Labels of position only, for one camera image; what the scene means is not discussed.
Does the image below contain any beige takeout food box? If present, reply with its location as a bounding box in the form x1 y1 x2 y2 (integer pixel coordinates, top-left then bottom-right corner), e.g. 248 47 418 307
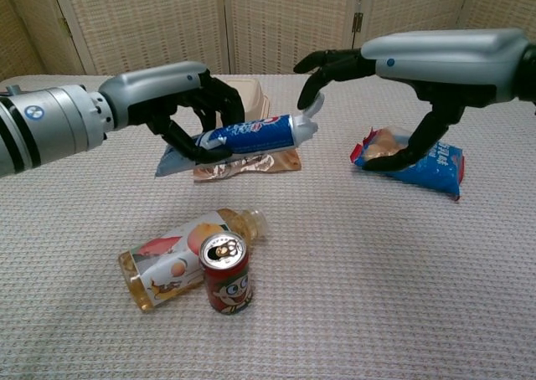
225 77 271 129

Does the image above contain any white woven tablecloth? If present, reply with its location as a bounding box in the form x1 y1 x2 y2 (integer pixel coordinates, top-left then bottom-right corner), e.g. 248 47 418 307
0 74 536 380

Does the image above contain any blue snack bag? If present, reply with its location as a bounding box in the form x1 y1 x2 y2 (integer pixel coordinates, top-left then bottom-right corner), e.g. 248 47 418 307
350 126 466 201

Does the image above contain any juice bottle with fruit label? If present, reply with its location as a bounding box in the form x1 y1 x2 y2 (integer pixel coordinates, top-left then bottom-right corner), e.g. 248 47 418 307
118 208 269 313

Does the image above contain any red drink can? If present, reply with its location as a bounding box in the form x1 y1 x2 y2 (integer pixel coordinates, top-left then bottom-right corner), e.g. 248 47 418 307
198 232 254 316

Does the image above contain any brown foil spout pouch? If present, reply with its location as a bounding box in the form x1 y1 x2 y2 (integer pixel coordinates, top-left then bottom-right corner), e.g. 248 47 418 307
193 147 302 183

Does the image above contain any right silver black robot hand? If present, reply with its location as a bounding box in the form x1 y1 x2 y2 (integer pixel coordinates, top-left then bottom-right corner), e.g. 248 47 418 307
292 28 531 172

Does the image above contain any blue white toothpaste tube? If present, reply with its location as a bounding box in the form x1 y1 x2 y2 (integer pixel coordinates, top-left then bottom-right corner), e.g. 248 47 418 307
154 93 326 178

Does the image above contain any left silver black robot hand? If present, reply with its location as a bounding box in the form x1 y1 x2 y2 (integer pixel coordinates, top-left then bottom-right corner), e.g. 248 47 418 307
96 60 246 164

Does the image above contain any beige woven folding screen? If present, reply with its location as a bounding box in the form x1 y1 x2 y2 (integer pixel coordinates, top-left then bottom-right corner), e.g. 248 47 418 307
0 0 536 82

